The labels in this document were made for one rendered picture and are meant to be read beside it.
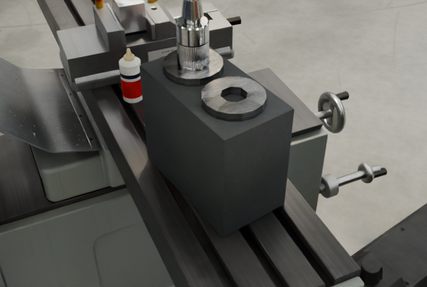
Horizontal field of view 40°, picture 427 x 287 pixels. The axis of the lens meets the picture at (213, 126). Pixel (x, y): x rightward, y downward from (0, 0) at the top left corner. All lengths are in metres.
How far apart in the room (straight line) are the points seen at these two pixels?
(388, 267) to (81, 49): 0.76
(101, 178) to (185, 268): 0.44
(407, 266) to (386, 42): 2.10
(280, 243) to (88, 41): 0.58
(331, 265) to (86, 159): 0.55
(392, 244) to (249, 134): 0.66
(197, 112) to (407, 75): 2.31
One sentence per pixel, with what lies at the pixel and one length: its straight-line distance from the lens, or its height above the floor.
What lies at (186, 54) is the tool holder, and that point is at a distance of 0.84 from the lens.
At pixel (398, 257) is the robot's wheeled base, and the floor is 0.59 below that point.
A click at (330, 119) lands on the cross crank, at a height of 0.60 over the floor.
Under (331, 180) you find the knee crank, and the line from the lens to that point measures 1.56.
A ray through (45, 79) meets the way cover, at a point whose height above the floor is 0.86.
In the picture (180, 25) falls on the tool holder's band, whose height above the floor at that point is 1.19.
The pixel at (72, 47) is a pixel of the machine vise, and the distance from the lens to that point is 1.20.
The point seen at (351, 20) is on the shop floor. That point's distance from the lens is 3.46.
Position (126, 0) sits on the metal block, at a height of 1.06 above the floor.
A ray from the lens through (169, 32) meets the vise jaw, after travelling 1.19.
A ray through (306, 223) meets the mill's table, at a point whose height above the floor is 0.92.
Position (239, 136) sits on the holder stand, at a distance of 0.76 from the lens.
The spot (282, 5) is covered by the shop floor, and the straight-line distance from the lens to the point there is 3.55.
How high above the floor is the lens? 1.58
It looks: 38 degrees down
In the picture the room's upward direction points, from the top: straight up
